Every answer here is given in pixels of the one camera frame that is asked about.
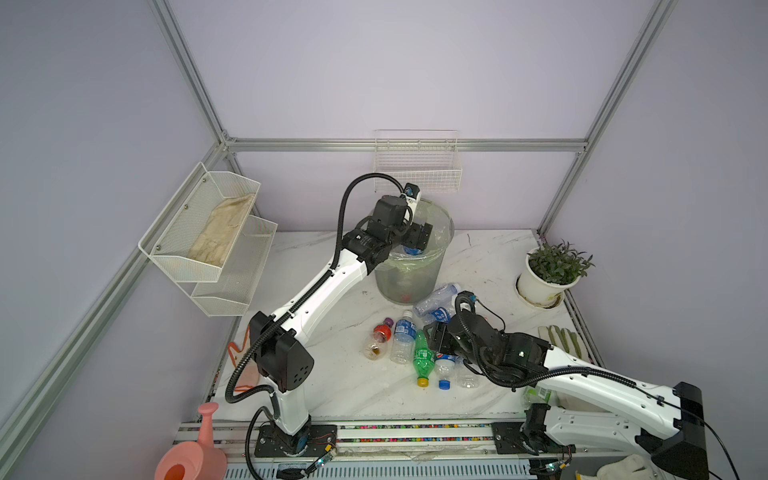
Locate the green soda bottle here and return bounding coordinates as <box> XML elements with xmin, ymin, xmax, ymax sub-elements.
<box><xmin>413</xmin><ymin>330</ymin><xmax>436</xmax><ymax>388</ymax></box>

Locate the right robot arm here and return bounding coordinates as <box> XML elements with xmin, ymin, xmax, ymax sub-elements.
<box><xmin>425</xmin><ymin>291</ymin><xmax>714</xmax><ymax>479</ymax></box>

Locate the clear bottle near bin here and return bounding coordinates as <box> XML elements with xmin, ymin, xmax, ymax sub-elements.
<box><xmin>413</xmin><ymin>283</ymin><xmax>462</xmax><ymax>317</ymax></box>

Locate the grey bin with green liner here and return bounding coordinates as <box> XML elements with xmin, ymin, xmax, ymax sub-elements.
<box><xmin>374</xmin><ymin>200</ymin><xmax>455</xmax><ymax>305</ymax></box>

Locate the blue label water bottle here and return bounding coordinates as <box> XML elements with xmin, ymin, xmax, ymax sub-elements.
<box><xmin>423</xmin><ymin>306</ymin><xmax>455</xmax><ymax>327</ymax></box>

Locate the pepsi bottle blue cap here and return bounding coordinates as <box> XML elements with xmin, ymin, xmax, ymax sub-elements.
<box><xmin>435</xmin><ymin>353</ymin><xmax>457</xmax><ymax>391</ymax></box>

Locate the lime label bottle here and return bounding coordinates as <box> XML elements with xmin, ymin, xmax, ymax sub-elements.
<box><xmin>522</xmin><ymin>386</ymin><xmax>552</xmax><ymax>405</ymax></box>

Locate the potted green plant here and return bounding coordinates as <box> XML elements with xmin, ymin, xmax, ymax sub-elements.
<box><xmin>516</xmin><ymin>241</ymin><xmax>594</xmax><ymax>308</ymax></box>

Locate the beige cloth in shelf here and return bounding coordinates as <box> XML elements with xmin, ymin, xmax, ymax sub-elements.
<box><xmin>187</xmin><ymin>194</ymin><xmax>256</xmax><ymax>267</ymax></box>

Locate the white two-tier mesh shelf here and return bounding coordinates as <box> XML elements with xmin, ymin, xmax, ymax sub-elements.
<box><xmin>138</xmin><ymin>163</ymin><xmax>278</xmax><ymax>317</ymax></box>

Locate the orange work glove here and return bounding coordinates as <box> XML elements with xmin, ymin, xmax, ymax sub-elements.
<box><xmin>227</xmin><ymin>340</ymin><xmax>261</xmax><ymax>394</ymax></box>

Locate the pink watering can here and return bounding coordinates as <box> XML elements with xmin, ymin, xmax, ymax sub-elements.
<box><xmin>154</xmin><ymin>402</ymin><xmax>228</xmax><ymax>480</ymax></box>

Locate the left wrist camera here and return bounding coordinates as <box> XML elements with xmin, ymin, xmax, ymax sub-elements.
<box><xmin>401</xmin><ymin>183</ymin><xmax>421</xmax><ymax>213</ymax></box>

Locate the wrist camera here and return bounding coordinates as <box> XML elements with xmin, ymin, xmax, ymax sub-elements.
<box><xmin>401</xmin><ymin>183</ymin><xmax>421</xmax><ymax>213</ymax></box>
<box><xmin>457</xmin><ymin>291</ymin><xmax>477</xmax><ymax>308</ymax></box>

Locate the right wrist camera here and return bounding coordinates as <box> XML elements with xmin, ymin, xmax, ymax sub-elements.
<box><xmin>457</xmin><ymin>291</ymin><xmax>477</xmax><ymax>308</ymax></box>

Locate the white wire wall basket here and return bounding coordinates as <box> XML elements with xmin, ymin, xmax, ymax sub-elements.
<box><xmin>373</xmin><ymin>129</ymin><xmax>463</xmax><ymax>194</ymax></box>

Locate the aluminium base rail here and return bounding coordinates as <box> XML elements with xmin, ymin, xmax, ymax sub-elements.
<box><xmin>212</xmin><ymin>418</ymin><xmax>625</xmax><ymax>479</ymax></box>

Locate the white glove at rail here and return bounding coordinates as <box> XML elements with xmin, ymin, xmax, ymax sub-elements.
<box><xmin>575</xmin><ymin>454</ymin><xmax>655</xmax><ymax>480</ymax></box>

